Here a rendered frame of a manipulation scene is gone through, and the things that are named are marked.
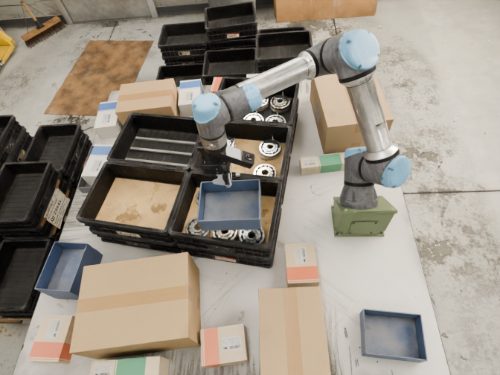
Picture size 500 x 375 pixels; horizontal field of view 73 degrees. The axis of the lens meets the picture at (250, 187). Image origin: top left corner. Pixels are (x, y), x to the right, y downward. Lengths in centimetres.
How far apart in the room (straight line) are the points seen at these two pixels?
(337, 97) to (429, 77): 178
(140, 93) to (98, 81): 176
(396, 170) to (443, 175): 152
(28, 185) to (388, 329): 208
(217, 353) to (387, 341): 61
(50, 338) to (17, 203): 105
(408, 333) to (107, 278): 112
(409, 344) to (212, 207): 86
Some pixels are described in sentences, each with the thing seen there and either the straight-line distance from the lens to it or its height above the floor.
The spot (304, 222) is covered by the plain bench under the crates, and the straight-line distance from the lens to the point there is 153.
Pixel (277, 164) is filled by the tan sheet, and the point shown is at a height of 83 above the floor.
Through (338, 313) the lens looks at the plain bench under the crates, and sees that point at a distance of 142.
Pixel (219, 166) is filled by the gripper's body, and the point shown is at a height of 126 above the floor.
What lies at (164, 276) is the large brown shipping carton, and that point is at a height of 90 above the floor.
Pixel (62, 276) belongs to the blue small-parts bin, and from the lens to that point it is 164.
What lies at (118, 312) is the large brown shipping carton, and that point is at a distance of 133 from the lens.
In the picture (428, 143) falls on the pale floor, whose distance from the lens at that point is 288.
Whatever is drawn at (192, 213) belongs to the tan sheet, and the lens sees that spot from 146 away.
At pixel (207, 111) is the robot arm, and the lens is 87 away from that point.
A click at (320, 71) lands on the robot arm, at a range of 120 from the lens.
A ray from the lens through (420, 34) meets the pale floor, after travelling 389.
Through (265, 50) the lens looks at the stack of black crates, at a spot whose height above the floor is 49.
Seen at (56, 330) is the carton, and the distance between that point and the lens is 157.
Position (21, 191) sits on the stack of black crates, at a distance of 244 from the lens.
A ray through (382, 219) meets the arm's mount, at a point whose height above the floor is 85.
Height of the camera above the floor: 207
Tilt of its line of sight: 57 degrees down
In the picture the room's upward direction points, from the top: 10 degrees counter-clockwise
